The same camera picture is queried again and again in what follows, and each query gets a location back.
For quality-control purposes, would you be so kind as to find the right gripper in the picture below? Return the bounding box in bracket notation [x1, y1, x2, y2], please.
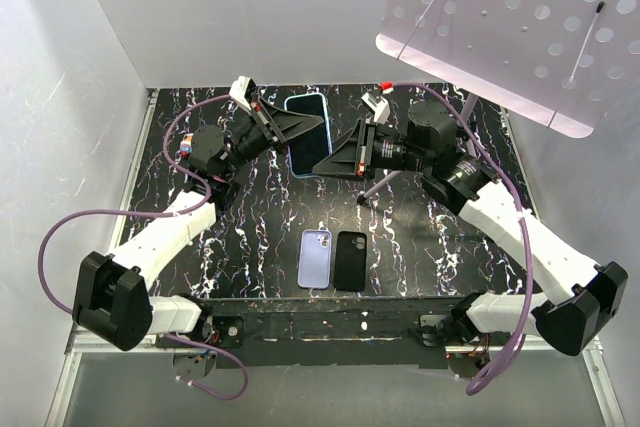
[312, 119, 429, 182]

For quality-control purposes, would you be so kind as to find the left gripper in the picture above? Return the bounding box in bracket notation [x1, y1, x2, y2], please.
[222, 100, 328, 179]

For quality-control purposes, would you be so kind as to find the phone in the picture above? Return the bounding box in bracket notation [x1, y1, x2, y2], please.
[284, 92, 332, 178]

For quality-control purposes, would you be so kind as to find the black phone case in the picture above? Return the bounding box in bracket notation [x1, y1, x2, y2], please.
[333, 231, 367, 292]

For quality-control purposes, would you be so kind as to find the lilac phone case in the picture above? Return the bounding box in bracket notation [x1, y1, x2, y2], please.
[297, 229, 332, 290]

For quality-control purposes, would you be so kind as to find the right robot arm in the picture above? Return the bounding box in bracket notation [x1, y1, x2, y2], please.
[313, 101, 628, 356]

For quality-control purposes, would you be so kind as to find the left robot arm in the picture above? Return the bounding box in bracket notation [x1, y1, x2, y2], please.
[72, 94, 322, 351]

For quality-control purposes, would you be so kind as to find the small toy figurine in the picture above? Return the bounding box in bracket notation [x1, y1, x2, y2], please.
[179, 133, 193, 157]

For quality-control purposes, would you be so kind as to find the lilac tripod stand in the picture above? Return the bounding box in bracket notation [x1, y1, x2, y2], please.
[357, 94, 495, 213]

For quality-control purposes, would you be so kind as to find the perforated lilac board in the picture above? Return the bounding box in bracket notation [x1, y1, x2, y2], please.
[376, 0, 639, 138]

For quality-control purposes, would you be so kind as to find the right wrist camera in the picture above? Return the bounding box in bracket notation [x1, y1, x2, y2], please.
[361, 82, 394, 124]

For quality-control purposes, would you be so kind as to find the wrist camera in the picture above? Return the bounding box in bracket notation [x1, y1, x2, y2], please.
[229, 76, 256, 113]
[361, 82, 394, 124]

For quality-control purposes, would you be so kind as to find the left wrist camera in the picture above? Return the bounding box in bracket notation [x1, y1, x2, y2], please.
[229, 76, 256, 113]

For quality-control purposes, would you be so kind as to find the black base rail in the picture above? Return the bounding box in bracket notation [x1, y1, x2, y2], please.
[154, 296, 501, 371]

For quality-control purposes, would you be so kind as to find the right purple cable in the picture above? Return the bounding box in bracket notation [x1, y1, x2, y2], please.
[392, 82, 532, 397]

